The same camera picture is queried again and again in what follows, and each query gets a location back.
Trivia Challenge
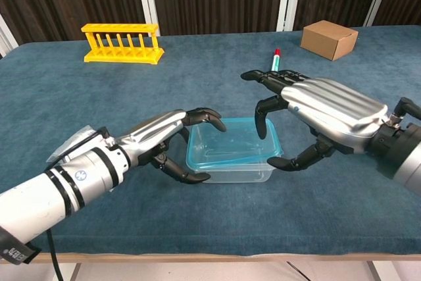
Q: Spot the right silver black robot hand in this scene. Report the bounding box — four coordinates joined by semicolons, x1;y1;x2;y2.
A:
241;69;391;172

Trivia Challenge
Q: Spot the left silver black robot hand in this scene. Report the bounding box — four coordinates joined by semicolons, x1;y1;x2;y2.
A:
115;107;228;185

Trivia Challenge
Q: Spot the blue translucent plastic container lid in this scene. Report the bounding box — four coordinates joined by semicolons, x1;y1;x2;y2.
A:
186;116;284;167

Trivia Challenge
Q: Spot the clear plastic food container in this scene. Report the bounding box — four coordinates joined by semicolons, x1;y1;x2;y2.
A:
187;154;277;184

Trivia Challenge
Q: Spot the brown cardboard box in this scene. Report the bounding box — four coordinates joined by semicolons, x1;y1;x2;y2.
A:
299;20;359;61

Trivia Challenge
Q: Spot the red capped white marker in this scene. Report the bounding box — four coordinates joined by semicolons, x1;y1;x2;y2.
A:
270;47;283;72

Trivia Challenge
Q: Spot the yellow test tube rack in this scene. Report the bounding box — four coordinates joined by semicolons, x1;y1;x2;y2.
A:
82;23;165;64

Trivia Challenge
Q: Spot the blue table cloth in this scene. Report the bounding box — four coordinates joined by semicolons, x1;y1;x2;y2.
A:
0;26;421;257

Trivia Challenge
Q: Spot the metal table leg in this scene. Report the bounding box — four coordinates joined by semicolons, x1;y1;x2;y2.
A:
69;263;83;281
364;261;380;281

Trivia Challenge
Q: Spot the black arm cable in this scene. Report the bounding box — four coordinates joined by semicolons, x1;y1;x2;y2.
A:
47;228;63;281

